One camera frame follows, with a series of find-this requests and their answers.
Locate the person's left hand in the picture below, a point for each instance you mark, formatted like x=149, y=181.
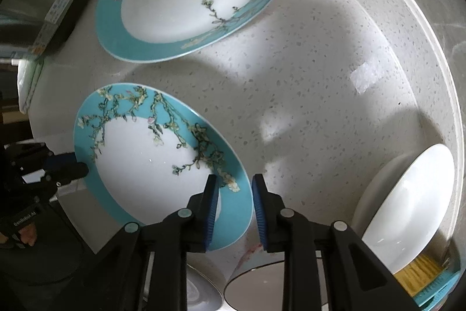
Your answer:
x=26, y=234

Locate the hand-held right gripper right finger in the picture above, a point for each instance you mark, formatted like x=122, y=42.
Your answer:
x=260, y=216

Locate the red floral bowl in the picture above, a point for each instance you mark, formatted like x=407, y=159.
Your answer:
x=255, y=285

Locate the white plate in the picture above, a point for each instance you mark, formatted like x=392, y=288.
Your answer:
x=407, y=209

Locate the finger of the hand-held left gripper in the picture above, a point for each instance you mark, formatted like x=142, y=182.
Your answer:
x=71, y=170

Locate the white bowl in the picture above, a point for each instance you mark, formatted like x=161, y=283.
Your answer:
x=204, y=283

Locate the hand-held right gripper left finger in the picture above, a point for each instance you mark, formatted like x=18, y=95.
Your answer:
x=211, y=216

